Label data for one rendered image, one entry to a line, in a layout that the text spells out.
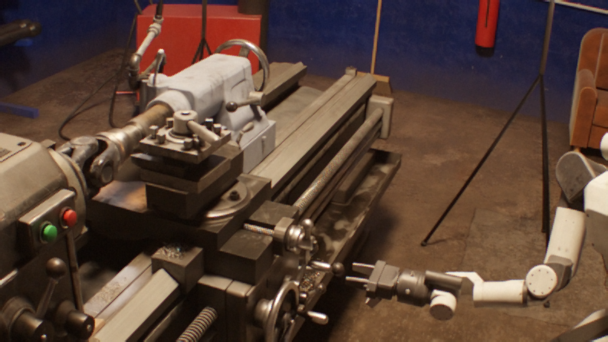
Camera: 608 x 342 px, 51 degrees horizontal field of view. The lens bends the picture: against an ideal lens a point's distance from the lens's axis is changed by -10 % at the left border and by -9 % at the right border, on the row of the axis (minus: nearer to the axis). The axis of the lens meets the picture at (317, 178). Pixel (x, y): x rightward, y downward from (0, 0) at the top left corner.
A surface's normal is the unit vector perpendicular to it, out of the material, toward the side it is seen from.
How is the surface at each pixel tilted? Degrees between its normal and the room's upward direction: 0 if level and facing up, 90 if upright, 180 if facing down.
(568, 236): 62
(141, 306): 36
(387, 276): 9
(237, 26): 90
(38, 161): 45
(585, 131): 90
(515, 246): 0
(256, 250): 0
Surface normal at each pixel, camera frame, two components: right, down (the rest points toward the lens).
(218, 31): 0.01, 0.43
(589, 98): -0.33, 0.38
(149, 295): 0.61, -0.61
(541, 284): -0.44, -0.14
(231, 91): 0.93, -0.03
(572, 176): -0.78, -0.22
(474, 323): 0.07, -0.90
